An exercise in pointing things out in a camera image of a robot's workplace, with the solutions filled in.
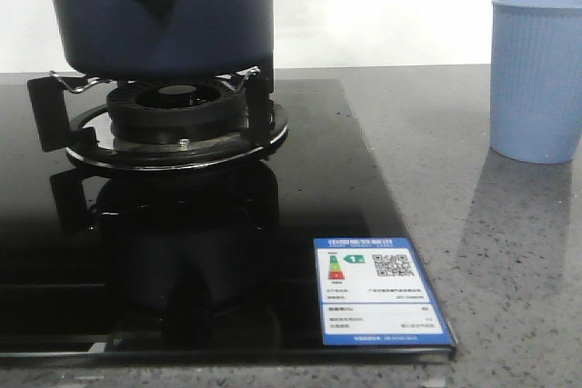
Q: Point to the light blue ribbed cup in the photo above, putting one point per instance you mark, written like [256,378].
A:
[535,80]

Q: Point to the blue energy label sticker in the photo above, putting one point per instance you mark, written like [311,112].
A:
[374,292]

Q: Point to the black gas burner head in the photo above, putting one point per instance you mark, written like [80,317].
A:
[163,113]

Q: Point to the black glass gas cooktop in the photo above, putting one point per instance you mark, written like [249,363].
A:
[204,267]

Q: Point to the black pot support grate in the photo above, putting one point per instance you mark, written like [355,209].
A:
[89,140]

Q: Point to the dark blue saucepan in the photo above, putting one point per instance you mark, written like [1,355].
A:
[144,39]

